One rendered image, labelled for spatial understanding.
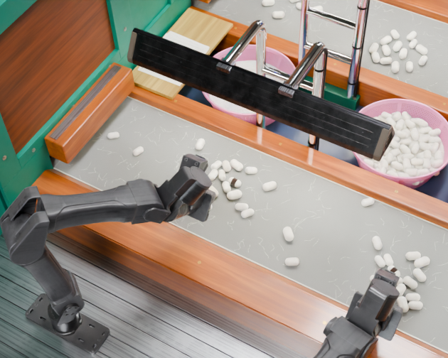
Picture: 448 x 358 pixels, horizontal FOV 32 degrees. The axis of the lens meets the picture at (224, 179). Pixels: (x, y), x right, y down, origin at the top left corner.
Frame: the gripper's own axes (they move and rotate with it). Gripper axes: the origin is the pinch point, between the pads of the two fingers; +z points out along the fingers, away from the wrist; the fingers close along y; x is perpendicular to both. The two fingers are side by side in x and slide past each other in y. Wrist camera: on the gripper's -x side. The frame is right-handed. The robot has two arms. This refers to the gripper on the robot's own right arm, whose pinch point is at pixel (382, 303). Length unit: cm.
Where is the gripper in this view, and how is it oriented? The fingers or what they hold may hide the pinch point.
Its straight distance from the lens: 172.3
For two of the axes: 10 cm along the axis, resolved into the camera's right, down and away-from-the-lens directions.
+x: -3.0, 9.1, 2.7
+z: 4.0, -1.4, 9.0
